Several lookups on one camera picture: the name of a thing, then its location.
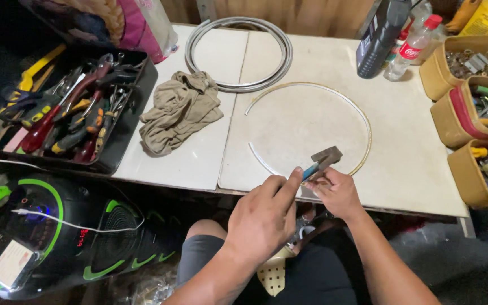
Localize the person's right hand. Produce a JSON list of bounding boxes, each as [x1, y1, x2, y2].
[[303, 167, 366, 222]]

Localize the person's left hand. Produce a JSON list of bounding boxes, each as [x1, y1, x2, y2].
[[224, 166, 305, 273]]

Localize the blue-handled metal pliers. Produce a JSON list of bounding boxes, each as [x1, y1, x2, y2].
[[301, 146, 344, 184]]

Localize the curved thin metal strip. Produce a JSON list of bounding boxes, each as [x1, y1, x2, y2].
[[244, 82, 372, 200]]

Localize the cream perforated plastic piece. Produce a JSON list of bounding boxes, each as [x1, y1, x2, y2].
[[256, 246, 297, 297]]

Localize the person's dark shorts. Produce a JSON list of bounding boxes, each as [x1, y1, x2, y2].
[[175, 226, 374, 305]]

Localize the yellow cut jug of tools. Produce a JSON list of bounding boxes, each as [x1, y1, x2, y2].
[[447, 139, 488, 209]]

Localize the yellow and red cut jug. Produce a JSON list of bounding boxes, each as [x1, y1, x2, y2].
[[430, 76, 488, 149]]

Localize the beige crumpled rag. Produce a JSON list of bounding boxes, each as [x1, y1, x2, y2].
[[138, 71, 225, 156]]

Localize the small red-capped bottle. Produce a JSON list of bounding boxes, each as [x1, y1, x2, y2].
[[381, 21, 413, 71]]

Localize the steel wheel rim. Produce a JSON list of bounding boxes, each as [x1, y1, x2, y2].
[[184, 16, 294, 93]]

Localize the yellow cut jug of metal parts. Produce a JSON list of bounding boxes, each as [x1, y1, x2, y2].
[[419, 34, 488, 102]]

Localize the black and green speaker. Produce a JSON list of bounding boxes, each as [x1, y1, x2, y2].
[[0, 174, 185, 303]]

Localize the dark grey oil bottle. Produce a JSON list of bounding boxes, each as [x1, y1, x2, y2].
[[356, 0, 413, 80]]

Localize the clear red-capped soda bottle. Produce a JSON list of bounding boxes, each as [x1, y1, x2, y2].
[[382, 14, 443, 82]]

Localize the black toolbox full of tools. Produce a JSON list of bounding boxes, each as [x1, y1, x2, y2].
[[0, 46, 159, 175]]

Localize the phone with pale case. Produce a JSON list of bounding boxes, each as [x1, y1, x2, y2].
[[0, 222, 41, 293]]

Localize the pink printed bag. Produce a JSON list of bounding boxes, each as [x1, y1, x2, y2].
[[19, 0, 166, 64]]

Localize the white cable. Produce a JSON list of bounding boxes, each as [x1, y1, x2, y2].
[[10, 208, 145, 234]]

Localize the yellow-handled tool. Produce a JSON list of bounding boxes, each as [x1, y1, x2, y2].
[[17, 42, 67, 92]]

